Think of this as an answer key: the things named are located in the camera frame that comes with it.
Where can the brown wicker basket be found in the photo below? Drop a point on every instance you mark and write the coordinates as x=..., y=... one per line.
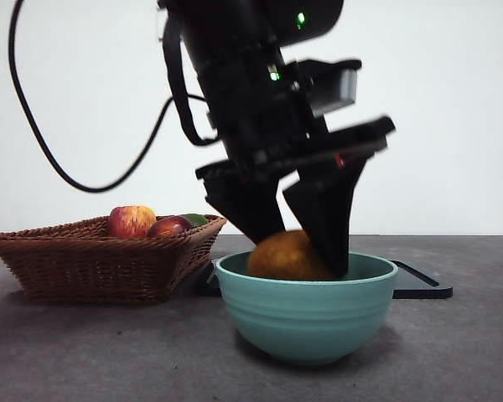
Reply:
x=88, y=268

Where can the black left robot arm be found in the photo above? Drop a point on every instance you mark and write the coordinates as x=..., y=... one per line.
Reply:
x=234, y=25

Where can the green avocado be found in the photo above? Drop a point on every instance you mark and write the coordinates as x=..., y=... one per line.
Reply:
x=197, y=219

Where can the red yellow apple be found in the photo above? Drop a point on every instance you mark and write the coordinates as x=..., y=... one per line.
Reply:
x=130, y=220

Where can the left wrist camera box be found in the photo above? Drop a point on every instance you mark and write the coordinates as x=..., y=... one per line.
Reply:
x=331, y=88

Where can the brownish yellow round fruit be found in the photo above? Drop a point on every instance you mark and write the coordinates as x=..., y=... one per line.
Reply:
x=285, y=259

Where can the dark red apple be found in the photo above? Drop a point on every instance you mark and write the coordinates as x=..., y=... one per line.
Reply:
x=167, y=228

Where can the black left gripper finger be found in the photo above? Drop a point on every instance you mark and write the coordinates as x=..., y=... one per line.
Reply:
x=251, y=209
x=327, y=209

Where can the teal ribbed bowl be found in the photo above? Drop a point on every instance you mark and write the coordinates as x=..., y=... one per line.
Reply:
x=306, y=322

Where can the dark teal rectangular tray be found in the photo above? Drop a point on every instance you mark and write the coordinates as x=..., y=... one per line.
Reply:
x=419, y=289

